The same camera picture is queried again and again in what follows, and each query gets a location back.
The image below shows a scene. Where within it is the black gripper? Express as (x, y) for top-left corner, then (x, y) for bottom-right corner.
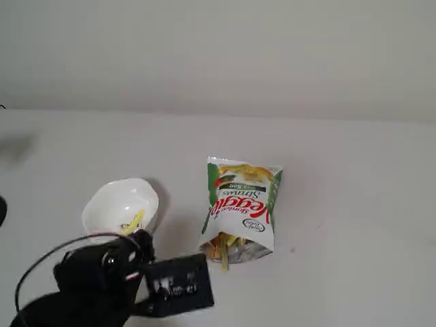
(53, 229), (157, 301)

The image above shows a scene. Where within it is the yellow-green veggie straw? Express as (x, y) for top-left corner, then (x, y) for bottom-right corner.
(118, 209), (146, 236)

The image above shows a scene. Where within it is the white scalloped ceramic bowl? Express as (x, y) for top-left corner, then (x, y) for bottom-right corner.
(80, 177), (160, 238)

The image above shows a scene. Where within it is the pale green curved veggie straw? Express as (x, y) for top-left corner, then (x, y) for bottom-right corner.
(219, 237), (233, 273)

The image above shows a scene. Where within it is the veggie straw snack packet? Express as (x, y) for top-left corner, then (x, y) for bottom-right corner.
(198, 155), (284, 267)

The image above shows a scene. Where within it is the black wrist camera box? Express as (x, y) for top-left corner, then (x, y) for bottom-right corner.
(138, 253), (216, 309)

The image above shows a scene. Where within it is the thin black cable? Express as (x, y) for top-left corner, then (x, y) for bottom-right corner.
(14, 232), (138, 317)

